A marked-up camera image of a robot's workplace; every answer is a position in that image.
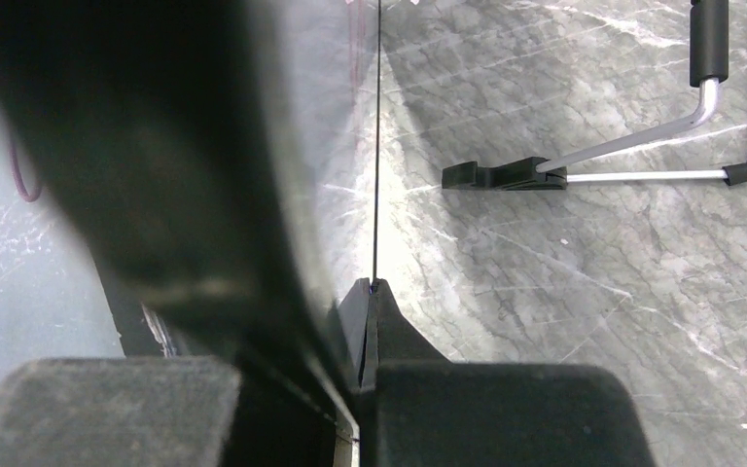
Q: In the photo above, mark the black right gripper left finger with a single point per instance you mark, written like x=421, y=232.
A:
x=189, y=411

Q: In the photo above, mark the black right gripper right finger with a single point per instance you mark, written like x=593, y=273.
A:
x=420, y=409

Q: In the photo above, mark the white whiteboard black frame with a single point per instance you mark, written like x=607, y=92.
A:
x=219, y=157

